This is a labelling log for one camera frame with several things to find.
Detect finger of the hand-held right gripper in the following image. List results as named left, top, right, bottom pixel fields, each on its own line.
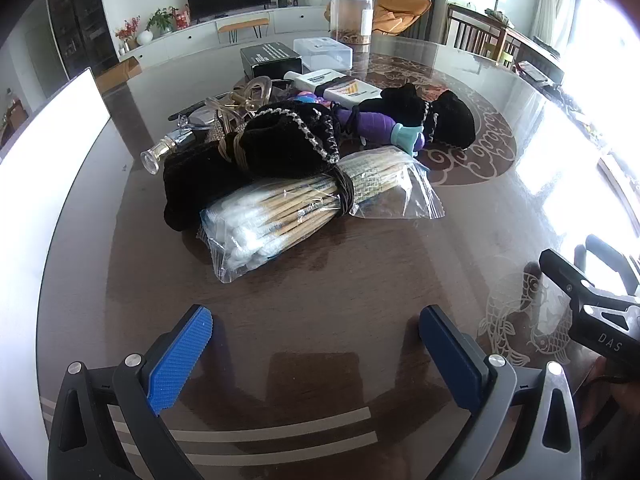
left=538, top=248, right=601, bottom=311
left=574, top=234, right=640, bottom=297

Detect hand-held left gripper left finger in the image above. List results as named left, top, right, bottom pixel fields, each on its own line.
left=47, top=304, right=213, bottom=480

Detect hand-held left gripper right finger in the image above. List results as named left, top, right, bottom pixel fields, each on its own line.
left=419, top=305, right=583, bottom=480

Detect clear bag of cotton swabs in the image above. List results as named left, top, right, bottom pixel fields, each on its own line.
left=199, top=152, right=446, bottom=285

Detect person's right hand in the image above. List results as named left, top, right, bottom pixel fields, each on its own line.
left=580, top=357, right=640, bottom=428

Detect silver cosmetic bottle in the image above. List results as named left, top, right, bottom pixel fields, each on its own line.
left=141, top=127, right=201, bottom=176

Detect wooden side table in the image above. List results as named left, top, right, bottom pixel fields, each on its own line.
left=500, top=25, right=566, bottom=86

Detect white board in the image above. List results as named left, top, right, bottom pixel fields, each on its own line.
left=0, top=66, right=112, bottom=441

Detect blue-lens glasses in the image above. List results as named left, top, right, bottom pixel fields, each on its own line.
left=168, top=95, right=236, bottom=133

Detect purple toy with teal cap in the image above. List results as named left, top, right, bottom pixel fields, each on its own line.
left=332, top=105, right=432, bottom=158

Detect wooden dining chair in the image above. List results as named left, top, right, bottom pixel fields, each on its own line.
left=445, top=2, right=507, bottom=59

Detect white sheer curtain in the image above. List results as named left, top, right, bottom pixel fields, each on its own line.
left=530, top=0, right=586, bottom=51

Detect translucent tan plastic clip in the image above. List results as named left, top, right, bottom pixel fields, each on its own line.
left=227, top=76, right=275, bottom=113

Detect white tube with black band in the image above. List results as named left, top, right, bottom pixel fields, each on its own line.
left=283, top=68, right=383, bottom=108

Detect brown cardboard box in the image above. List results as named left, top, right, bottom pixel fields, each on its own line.
left=95, top=56, right=143, bottom=92

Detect colourful silicone toy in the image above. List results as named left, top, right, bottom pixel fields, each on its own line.
left=292, top=90, right=333, bottom=107

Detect orange lounge chair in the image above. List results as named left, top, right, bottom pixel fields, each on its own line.
left=325, top=0, right=432, bottom=36

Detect white television cabinet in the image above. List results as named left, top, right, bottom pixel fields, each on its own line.
left=117, top=5, right=333, bottom=68

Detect black cardboard box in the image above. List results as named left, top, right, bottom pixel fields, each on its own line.
left=240, top=41, right=303, bottom=77

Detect clear plastic box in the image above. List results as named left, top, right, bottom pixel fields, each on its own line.
left=293, top=37, right=355, bottom=72

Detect red flowers in vase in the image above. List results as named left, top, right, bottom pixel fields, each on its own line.
left=115, top=16, right=142, bottom=53

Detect clear jar with black lid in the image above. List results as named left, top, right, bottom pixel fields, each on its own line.
left=330, top=0, right=375, bottom=47

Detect leafy potted plant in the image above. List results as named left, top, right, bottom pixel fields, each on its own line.
left=146, top=7, right=176, bottom=37

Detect orange stool with hairpin legs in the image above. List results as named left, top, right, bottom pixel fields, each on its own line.
left=216, top=16, right=271, bottom=45

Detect dark display cabinet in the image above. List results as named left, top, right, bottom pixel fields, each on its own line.
left=47, top=0, right=118, bottom=76

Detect dark hair tie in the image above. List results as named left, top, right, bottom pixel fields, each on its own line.
left=330, top=167, right=357, bottom=218

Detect brown coil hair tie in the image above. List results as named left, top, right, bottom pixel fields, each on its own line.
left=217, top=130, right=252, bottom=172

